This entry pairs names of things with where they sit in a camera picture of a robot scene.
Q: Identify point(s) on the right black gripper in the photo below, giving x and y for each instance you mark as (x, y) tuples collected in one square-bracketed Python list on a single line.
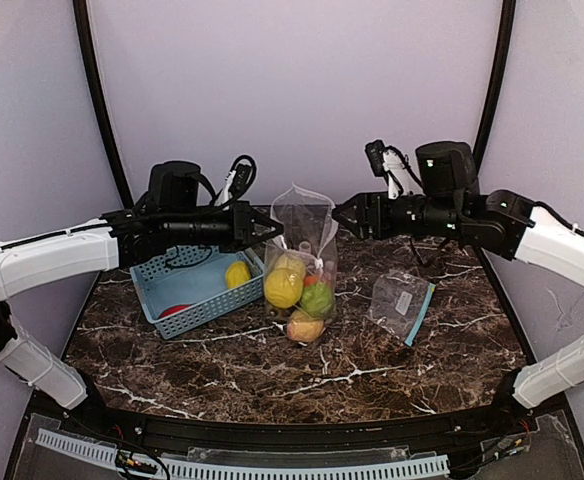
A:
[(372, 216)]

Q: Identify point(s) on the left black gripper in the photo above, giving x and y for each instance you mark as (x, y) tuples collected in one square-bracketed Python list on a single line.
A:
[(243, 225)]

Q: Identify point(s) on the large pink zip bag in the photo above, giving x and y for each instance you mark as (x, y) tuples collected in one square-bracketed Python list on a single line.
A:
[(310, 232)]

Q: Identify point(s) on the yellow lemon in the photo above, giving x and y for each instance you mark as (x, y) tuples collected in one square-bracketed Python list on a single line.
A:
[(283, 287)]

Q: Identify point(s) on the orange tangerine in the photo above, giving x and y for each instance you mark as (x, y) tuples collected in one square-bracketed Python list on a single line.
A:
[(310, 280)]

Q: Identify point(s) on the green apple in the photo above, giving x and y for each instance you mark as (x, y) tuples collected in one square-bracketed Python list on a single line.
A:
[(317, 300)]

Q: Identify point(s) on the small blue zip bag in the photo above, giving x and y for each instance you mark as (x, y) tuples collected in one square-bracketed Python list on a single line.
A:
[(399, 304)]

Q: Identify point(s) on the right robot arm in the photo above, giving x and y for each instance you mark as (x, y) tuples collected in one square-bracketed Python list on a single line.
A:
[(442, 198)]

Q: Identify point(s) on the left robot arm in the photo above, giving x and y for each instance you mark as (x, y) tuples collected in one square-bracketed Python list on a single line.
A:
[(179, 208)]

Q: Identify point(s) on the blue plastic basket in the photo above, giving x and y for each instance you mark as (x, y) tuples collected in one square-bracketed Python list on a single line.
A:
[(195, 276)]

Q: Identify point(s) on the red chili pepper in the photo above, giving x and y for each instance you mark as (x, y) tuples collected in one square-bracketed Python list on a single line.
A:
[(173, 310)]

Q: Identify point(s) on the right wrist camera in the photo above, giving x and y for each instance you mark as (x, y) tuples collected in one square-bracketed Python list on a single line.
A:
[(389, 163)]

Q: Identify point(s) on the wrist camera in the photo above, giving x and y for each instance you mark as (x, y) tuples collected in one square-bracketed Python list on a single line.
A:
[(389, 163), (239, 180)]

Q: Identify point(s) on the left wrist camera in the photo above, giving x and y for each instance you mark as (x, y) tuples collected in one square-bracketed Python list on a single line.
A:
[(239, 180)]

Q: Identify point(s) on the right black frame post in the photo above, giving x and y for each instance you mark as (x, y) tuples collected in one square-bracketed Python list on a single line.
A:
[(496, 77)]

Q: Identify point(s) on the black frame post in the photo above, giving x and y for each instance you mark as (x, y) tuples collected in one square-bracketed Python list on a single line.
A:
[(95, 87), (496, 77)]

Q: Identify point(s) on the white cable duct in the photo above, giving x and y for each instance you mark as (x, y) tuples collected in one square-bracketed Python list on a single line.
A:
[(216, 464)]

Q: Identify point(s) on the left black frame post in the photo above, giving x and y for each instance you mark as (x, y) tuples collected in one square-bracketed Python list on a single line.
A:
[(95, 87)]

